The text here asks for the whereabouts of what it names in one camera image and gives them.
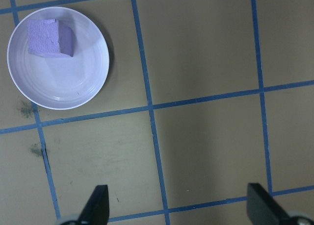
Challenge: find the purple plate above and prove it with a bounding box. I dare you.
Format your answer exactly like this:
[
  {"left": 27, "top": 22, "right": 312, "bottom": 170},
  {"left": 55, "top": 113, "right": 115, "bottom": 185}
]
[{"left": 6, "top": 6, "right": 110, "bottom": 110}]

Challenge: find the purple foam block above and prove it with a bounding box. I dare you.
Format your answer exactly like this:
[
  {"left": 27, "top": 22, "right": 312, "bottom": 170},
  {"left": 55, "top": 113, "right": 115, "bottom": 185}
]
[{"left": 26, "top": 18, "right": 74, "bottom": 58}]

